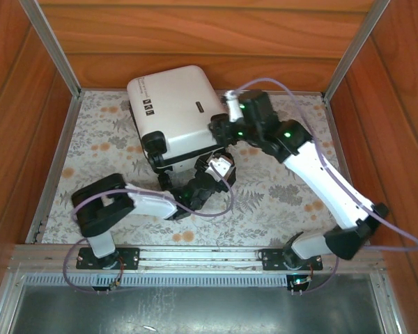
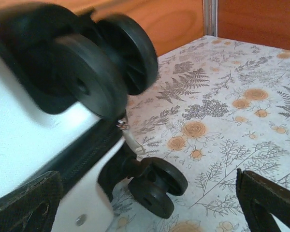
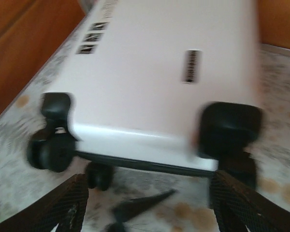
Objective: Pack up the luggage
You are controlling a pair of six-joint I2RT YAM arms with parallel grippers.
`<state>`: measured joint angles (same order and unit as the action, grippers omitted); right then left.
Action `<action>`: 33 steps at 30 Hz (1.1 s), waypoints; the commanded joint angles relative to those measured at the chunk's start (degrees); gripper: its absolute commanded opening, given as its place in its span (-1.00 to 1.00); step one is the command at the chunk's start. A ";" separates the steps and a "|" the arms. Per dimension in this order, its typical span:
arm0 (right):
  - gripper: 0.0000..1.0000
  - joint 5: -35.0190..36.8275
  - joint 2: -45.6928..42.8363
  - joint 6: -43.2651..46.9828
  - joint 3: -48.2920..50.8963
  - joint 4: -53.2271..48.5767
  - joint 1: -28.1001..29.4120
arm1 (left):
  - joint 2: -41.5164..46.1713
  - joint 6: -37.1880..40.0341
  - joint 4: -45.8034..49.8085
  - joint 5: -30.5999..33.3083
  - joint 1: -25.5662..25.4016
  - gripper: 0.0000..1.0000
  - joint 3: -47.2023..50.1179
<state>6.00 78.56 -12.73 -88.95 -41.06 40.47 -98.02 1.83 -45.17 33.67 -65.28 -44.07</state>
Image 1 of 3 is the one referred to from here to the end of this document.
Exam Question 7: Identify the white hard-shell suitcase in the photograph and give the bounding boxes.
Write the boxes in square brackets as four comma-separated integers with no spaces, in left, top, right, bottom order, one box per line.
[126,65,233,192]

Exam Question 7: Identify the floral tablecloth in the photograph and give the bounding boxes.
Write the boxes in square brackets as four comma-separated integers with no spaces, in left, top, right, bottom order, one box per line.
[41,90,362,248]

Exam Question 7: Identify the grey metal sheet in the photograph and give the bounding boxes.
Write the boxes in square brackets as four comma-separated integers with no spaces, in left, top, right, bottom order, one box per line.
[6,285,387,334]

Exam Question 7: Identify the small green-lit circuit board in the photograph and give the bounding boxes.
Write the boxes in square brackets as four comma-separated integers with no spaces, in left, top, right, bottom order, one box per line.
[287,273,314,296]

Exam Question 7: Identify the aluminium table edge rail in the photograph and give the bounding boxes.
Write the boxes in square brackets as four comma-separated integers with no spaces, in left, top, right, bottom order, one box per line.
[24,95,82,244]
[322,95,370,244]
[78,88,327,97]

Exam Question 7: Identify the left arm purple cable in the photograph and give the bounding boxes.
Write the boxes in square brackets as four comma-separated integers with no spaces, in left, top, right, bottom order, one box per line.
[63,170,236,296]

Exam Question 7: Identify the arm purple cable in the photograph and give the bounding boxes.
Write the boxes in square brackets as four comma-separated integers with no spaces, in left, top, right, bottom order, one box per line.
[63,170,236,296]
[235,78,418,293]

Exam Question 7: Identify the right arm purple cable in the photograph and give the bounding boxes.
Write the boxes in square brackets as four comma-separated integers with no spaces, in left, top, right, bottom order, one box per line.
[235,78,418,293]

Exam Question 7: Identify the aluminium mounting rail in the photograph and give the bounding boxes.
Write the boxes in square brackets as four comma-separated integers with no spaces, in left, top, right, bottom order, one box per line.
[8,243,384,278]

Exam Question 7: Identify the slotted grey cable duct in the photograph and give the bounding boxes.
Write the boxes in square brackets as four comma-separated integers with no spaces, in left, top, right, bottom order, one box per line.
[20,273,377,288]

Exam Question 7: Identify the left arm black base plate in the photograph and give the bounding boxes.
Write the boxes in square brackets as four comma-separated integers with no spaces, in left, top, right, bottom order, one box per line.
[75,246,141,271]

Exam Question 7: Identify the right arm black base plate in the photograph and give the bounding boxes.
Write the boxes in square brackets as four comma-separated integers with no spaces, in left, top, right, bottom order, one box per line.
[261,247,323,271]

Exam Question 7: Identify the aluminium corner post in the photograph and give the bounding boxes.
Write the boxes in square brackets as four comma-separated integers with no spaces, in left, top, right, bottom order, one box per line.
[322,0,391,102]
[19,0,83,100]

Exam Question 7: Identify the small wired connector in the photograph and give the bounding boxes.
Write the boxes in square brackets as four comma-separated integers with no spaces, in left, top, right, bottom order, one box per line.
[107,269,126,292]

